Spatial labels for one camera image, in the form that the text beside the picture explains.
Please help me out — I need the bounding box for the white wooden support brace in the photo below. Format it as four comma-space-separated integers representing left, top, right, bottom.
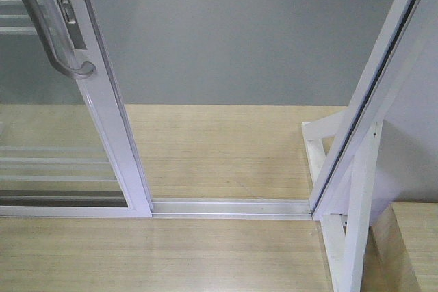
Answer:
318, 122, 383, 291

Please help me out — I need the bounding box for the aluminium door bottom track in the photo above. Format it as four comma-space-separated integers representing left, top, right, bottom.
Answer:
152, 198, 312, 220

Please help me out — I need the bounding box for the silver door handle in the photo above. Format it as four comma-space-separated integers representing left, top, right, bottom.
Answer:
22, 0, 96, 79

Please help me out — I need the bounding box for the silver door lock plate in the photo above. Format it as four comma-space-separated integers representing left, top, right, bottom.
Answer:
56, 0, 86, 50

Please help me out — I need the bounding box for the light wooden box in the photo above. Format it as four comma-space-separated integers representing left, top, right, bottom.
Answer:
372, 202, 437, 291

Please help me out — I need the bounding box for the light plywood floor platform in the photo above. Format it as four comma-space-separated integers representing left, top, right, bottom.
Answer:
1, 105, 340, 291

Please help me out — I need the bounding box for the white door frame post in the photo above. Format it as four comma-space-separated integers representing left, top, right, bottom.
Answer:
302, 0, 437, 220

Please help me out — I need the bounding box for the white framed sliding glass door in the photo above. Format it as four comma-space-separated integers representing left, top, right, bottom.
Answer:
1, 0, 153, 217

